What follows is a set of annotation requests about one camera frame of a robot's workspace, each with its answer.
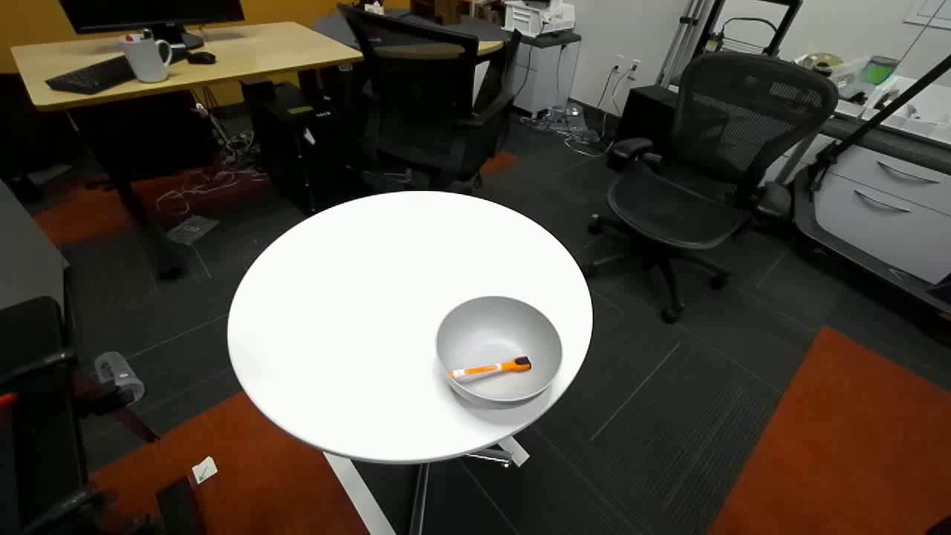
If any grey bowl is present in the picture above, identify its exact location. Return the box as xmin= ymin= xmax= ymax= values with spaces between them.
xmin=433 ymin=295 xmax=565 ymax=406

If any black padded office chair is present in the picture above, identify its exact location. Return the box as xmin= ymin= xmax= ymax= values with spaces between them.
xmin=338 ymin=2 xmax=523 ymax=197

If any white side cabinet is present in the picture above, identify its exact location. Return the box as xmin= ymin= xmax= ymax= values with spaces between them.
xmin=514 ymin=38 xmax=583 ymax=118

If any black mesh office chair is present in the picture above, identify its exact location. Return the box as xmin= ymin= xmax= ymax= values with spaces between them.
xmin=586 ymin=51 xmax=840 ymax=323

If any black computer tower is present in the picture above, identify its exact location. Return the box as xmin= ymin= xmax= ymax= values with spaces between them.
xmin=259 ymin=84 xmax=338 ymax=204

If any black box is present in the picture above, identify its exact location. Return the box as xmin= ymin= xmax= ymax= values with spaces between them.
xmin=618 ymin=84 xmax=687 ymax=152

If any white table base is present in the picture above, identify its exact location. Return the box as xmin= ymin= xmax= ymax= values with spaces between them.
xmin=321 ymin=434 xmax=534 ymax=535

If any light wooden desk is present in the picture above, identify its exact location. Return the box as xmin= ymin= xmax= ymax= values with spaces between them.
xmin=9 ymin=21 xmax=364 ymax=283

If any small white box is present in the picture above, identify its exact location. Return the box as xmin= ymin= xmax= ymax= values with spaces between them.
xmin=188 ymin=455 xmax=219 ymax=488

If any clear plastic cup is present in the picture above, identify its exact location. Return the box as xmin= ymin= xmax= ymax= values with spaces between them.
xmin=92 ymin=348 xmax=147 ymax=406

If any white mug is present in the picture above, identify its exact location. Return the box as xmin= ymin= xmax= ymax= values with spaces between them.
xmin=118 ymin=30 xmax=174 ymax=84

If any white drawer cabinet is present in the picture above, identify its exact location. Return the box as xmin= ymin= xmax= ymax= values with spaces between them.
xmin=810 ymin=143 xmax=951 ymax=292

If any black computer monitor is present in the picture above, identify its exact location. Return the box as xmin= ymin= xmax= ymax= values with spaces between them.
xmin=55 ymin=0 xmax=247 ymax=38

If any black slanted pole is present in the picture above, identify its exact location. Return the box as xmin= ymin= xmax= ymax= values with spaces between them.
xmin=801 ymin=52 xmax=951 ymax=194

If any black keyboard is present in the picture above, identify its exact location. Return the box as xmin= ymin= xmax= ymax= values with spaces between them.
xmin=45 ymin=52 xmax=137 ymax=98

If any green white desk device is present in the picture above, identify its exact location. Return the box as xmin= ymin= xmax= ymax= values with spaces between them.
xmin=859 ymin=52 xmax=902 ymax=90

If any black stand frame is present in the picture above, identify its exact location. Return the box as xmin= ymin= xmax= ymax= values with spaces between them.
xmin=0 ymin=295 xmax=101 ymax=535

